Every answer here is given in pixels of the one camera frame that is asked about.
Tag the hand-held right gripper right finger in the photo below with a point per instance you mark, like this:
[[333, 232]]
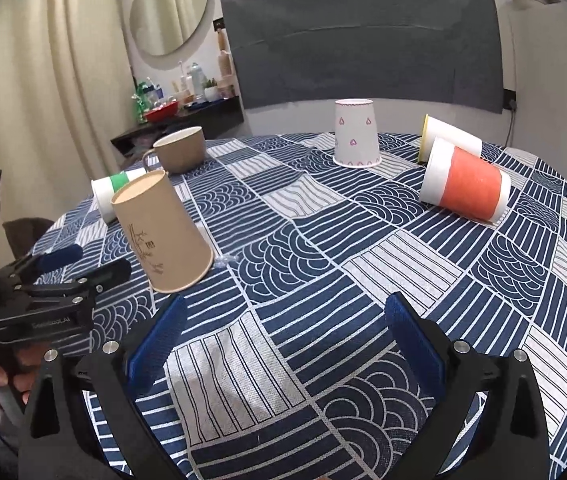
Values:
[[413, 340]]

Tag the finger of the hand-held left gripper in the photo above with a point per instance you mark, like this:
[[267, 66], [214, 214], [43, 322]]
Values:
[[106, 276], [61, 256]]

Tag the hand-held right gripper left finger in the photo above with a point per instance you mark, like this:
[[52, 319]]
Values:
[[159, 337]]

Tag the brown paper cup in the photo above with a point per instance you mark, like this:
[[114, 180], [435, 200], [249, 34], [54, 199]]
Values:
[[163, 230]]

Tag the white cup with green band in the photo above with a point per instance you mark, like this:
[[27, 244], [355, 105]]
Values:
[[106, 195]]

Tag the white cup with orange sleeve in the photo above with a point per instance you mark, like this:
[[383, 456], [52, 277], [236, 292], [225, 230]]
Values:
[[468, 182]]

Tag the white cup with yellow rim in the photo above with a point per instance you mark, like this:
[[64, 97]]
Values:
[[451, 136]]

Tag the white cup with heart print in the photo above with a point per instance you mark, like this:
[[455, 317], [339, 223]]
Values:
[[356, 132]]

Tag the dark brown chair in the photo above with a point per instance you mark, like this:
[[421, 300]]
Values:
[[26, 235]]

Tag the blue white patterned tablecloth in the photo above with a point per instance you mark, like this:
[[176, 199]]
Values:
[[313, 260]]

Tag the brown ceramic mug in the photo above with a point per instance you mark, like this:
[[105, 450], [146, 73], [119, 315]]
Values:
[[181, 152]]

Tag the beige curtain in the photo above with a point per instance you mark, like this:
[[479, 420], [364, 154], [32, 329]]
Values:
[[38, 85]]

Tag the red bowl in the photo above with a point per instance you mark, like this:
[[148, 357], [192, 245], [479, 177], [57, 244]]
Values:
[[161, 111]]

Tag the green plastic bottle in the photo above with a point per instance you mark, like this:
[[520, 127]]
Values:
[[142, 100]]

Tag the black side shelf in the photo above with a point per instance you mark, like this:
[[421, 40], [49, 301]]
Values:
[[213, 117]]

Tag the blue plate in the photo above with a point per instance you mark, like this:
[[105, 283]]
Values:
[[202, 105]]

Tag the small potted plant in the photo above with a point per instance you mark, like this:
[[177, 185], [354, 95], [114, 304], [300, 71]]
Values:
[[210, 91]]

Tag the clear plastic bottle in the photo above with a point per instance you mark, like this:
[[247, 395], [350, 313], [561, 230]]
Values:
[[197, 80]]

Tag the tall beige bottle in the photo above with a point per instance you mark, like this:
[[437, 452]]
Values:
[[223, 65]]

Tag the white cabinet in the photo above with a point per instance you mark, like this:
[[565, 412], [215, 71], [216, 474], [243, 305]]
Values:
[[553, 90]]

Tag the dark grey cloth cover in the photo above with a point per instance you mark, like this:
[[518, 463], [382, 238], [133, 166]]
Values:
[[363, 40]]

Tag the black wall socket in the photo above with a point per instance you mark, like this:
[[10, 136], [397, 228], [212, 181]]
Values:
[[510, 99]]

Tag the oval wall mirror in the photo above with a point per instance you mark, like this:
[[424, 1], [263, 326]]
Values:
[[168, 10]]

